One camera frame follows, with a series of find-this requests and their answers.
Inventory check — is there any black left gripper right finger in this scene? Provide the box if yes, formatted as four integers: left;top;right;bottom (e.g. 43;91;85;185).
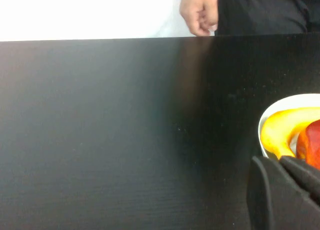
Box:
278;155;320;204

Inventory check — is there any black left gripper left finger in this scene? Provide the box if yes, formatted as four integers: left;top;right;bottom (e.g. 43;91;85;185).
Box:
246;155;320;230

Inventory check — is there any yellow banana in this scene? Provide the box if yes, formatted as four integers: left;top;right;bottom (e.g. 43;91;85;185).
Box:
259;106;320;161

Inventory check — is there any red apple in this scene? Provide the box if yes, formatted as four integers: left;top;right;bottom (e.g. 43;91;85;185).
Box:
296;119;320;171

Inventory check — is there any white round bowl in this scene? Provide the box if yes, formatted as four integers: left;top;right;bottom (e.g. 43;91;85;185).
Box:
257;93;320;161

